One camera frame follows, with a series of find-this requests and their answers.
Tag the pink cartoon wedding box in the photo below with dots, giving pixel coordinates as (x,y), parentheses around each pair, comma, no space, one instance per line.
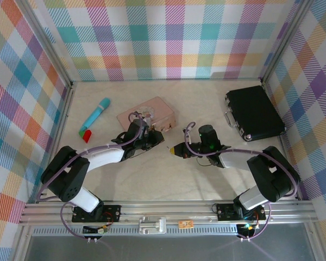
(157,108)

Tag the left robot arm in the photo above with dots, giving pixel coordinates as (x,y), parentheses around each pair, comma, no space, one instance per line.
(68,179)

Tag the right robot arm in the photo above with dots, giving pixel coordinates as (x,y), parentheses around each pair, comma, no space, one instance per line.
(271,176)

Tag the light blue tube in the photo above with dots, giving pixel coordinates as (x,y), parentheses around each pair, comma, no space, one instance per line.
(97,112)

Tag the red green toy block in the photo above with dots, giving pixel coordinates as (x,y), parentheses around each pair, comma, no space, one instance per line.
(86,136)

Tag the black hard case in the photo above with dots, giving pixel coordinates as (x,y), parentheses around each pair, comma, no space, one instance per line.
(255,111)

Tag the small orange label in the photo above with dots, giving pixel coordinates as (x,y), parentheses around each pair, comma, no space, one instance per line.
(185,224)

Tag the perforated metal strip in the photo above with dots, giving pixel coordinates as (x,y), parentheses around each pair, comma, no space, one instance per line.
(206,230)

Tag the grey metal panel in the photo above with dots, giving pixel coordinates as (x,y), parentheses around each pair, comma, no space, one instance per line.
(165,247)

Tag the small black connector board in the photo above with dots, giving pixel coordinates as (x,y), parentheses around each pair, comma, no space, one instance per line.
(96,229)
(247,228)

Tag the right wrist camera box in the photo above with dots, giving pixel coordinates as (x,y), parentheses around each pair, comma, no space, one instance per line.
(189,138)

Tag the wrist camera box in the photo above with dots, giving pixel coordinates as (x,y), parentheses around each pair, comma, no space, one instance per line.
(148,119)
(189,138)

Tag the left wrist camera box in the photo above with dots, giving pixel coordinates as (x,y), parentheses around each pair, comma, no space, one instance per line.
(148,119)

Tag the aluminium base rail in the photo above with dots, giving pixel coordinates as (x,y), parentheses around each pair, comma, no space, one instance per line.
(165,209)

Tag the silver latch bracket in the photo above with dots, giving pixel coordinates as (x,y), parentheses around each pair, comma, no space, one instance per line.
(152,225)

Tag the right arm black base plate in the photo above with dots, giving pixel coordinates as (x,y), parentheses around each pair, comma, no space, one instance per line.
(225,212)

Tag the left aluminium side rail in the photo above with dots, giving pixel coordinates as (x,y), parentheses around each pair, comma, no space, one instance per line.
(60,136)

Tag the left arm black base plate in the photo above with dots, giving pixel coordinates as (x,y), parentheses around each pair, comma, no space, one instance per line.
(111,212)

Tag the right aluminium corner post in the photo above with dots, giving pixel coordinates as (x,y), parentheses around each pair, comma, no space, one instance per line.
(284,43)

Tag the aluminium corner post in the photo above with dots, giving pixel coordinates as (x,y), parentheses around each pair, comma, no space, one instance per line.
(47,40)
(284,43)

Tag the left aluminium corner post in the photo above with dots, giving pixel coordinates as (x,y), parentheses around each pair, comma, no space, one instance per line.
(47,40)

